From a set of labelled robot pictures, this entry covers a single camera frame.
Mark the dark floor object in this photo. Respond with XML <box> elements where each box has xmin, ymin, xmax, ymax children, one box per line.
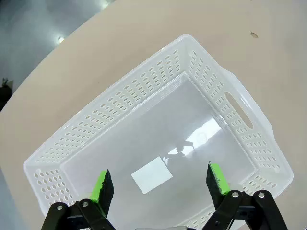
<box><xmin>0</xmin><ymin>78</ymin><xmax>14</xmax><ymax>112</ymax></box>

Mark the white perforated plastic basket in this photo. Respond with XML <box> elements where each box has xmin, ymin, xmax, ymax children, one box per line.
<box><xmin>23</xmin><ymin>34</ymin><xmax>295</xmax><ymax>230</ymax></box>

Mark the white rectangular label sticker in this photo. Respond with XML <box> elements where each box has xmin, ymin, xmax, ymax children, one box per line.
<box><xmin>130</xmin><ymin>156</ymin><xmax>173</xmax><ymax>195</ymax></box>

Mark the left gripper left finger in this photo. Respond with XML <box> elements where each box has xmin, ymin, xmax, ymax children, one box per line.
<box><xmin>42</xmin><ymin>169</ymin><xmax>118</xmax><ymax>230</ymax></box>

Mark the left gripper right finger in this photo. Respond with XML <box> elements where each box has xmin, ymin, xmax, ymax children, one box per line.
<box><xmin>202</xmin><ymin>161</ymin><xmax>288</xmax><ymax>230</ymax></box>

